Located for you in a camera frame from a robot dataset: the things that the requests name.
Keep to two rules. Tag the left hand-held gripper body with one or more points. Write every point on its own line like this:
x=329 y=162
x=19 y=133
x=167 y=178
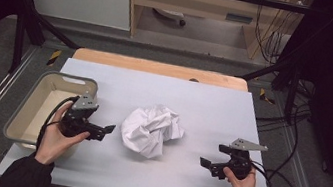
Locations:
x=77 y=123

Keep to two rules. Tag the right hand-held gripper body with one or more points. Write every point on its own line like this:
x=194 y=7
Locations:
x=239 y=165

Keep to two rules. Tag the white cloth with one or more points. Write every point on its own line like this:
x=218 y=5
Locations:
x=148 y=131

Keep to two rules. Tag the beige plastic basket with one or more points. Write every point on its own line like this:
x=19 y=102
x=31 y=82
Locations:
x=37 y=110

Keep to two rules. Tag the person's left hand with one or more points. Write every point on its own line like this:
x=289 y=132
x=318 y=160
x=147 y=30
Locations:
x=51 y=146

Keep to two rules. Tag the white table board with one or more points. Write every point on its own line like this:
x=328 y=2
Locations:
x=161 y=89

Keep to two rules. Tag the yellow black striped tape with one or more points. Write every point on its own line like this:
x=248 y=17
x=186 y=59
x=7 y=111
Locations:
x=265 y=97
x=54 y=58

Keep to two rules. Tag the black metal stand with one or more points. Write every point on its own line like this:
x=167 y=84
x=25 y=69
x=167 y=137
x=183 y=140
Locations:
x=20 y=33
x=293 y=86

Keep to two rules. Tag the white office chair base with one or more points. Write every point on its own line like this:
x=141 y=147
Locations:
x=170 y=14

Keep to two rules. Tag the light wooden desk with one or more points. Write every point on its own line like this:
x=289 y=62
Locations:
x=195 y=7

